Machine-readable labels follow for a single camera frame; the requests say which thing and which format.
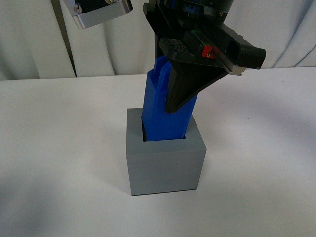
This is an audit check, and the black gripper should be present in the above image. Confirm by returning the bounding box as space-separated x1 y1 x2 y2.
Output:
143 0 266 113

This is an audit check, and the blue plastic insert part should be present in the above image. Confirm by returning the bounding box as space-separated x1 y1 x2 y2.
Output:
142 56 197 141

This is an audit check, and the gray square base block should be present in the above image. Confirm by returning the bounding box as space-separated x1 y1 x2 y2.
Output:
126 108 207 196

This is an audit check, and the white curtain backdrop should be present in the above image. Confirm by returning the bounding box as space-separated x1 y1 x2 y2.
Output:
0 0 316 80

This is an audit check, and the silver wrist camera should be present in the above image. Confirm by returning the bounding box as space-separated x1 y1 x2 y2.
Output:
64 0 133 29

